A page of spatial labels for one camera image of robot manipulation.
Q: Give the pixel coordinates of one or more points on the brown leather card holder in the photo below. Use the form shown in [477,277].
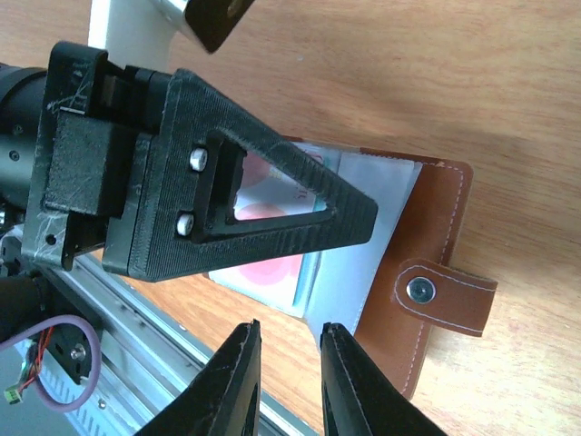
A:
[391,291]

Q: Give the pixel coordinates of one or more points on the aluminium front rail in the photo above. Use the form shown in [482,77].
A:
[148,358]

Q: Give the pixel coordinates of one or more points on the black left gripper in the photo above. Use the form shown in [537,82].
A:
[92,116]

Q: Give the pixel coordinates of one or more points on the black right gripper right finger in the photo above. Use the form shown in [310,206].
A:
[357,398]

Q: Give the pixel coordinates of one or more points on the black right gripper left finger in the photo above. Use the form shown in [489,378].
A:
[224,398]

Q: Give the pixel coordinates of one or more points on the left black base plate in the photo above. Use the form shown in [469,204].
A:
[72,349]

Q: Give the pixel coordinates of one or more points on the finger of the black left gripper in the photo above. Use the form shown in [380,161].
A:
[245,191]

